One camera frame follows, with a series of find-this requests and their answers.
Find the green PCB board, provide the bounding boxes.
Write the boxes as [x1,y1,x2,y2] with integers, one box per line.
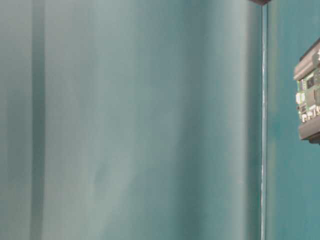
[295,69,320,124]

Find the black drill press vise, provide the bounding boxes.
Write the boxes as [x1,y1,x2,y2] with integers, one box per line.
[293,39,320,144]

